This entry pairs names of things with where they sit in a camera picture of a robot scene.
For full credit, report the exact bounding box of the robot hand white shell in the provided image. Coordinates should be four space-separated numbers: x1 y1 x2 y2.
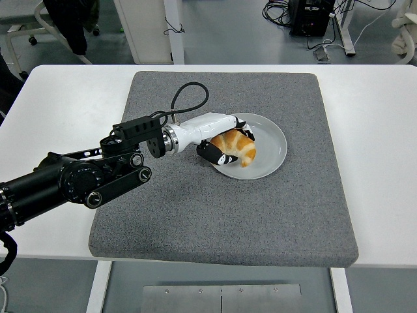
174 112 256 167

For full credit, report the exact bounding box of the black computer tower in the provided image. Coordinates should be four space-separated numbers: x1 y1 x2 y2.
289 0 336 37

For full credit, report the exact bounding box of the golden croissant bread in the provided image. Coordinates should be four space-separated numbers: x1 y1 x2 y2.
210 128 257 168

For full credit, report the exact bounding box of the grey metal plate with screws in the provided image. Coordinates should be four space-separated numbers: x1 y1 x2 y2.
142 284 303 313

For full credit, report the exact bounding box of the thin white cable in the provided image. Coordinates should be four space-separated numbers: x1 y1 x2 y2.
0 275 9 313

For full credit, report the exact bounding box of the white hose machine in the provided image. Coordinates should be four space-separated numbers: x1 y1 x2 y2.
390 0 417 65

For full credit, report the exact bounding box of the dark hanging jacket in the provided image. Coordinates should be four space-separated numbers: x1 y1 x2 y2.
43 0 100 55

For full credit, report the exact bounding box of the white desk leg with foot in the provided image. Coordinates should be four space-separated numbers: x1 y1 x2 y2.
335 0 356 57

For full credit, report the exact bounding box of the grey round plate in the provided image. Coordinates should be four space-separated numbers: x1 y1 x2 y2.
208 112 289 180

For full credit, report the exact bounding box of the grey felt mat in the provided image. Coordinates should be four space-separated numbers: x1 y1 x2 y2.
88 70 360 269

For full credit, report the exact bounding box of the white table leg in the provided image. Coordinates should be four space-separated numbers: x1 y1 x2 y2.
329 267 354 313
85 260 113 313

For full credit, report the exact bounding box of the white cabinet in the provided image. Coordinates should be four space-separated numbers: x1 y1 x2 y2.
113 0 173 65

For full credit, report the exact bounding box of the long white floor cable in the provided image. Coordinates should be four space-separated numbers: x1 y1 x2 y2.
325 0 399 52

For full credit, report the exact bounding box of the white office chair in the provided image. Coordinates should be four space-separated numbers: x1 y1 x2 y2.
0 0 101 81

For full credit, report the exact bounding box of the grey floor pedal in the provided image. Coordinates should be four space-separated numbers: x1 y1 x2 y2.
313 45 332 63

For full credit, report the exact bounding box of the black cable bundle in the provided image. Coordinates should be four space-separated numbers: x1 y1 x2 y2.
262 0 293 29

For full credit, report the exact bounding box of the person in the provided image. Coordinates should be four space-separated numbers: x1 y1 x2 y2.
0 48 25 127

